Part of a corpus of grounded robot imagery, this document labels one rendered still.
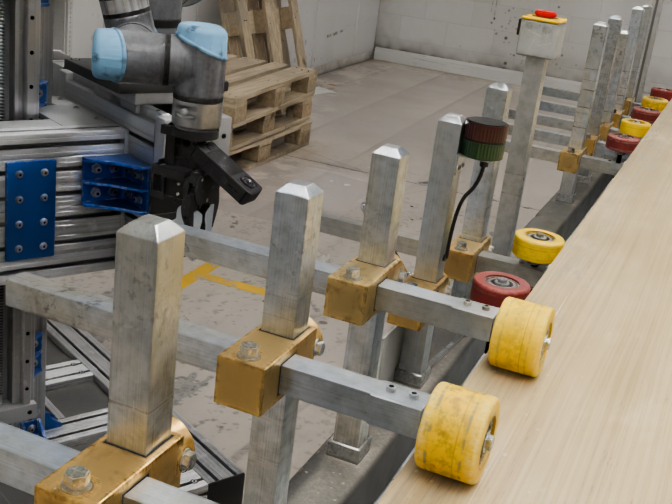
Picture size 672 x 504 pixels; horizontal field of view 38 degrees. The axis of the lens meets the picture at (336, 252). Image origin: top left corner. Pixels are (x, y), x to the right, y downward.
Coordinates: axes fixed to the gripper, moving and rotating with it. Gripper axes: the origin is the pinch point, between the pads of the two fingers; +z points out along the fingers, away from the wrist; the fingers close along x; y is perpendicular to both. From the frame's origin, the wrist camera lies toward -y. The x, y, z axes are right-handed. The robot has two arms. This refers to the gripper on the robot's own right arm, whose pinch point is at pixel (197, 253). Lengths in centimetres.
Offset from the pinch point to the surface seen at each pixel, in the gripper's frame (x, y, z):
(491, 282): 0.4, -46.8, -7.9
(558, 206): -122, -36, 12
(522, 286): 0, -51, -8
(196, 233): 25.4, -14.0, -13.5
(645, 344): 7, -69, -8
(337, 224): -23.6, -13.7, -2.2
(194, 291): -157, 90, 83
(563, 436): 37, -64, -8
